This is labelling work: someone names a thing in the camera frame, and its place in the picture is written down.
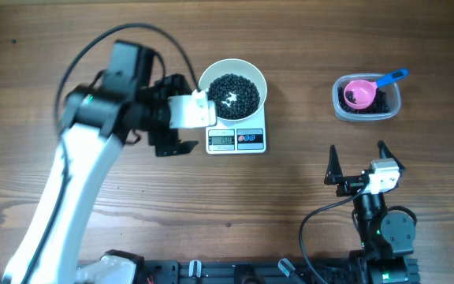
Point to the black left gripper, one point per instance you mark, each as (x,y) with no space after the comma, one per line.
(170,149)

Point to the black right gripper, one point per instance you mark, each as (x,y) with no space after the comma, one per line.
(334,174)

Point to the pink measuring scoop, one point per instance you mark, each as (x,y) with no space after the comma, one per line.
(359,94)

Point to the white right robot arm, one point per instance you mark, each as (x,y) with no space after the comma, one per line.
(386,233)

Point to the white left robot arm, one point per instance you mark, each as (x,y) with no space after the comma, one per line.
(92,132)

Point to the white digital kitchen scale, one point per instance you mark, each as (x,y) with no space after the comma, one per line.
(246,136)

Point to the black beans in bowl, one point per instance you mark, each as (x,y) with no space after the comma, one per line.
(235,97)

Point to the white bowl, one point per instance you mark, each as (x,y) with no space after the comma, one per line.
(238,67)

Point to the clear plastic container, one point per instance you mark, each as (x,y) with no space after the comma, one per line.
(392,96)

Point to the black mounting rail base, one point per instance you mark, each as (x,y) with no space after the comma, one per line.
(332,270)

